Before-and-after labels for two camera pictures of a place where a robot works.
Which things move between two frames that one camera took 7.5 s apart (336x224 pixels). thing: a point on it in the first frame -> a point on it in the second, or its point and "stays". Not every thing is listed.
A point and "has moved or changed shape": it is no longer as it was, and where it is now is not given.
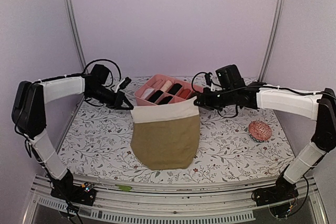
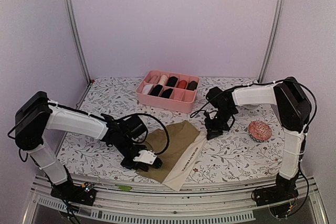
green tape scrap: (123, 188) stays
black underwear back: (175, 88) -> (171, 81)
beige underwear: (166, 86) -> (163, 80)
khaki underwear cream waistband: (166, 136) has moved or changed shape
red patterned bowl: (259, 131) stays
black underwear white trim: (165, 100) -> (166, 93)
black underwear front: (156, 96) -> (157, 90)
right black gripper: (205, 102) -> (213, 131)
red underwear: (185, 93) -> (182, 84)
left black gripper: (118, 101) -> (126, 163)
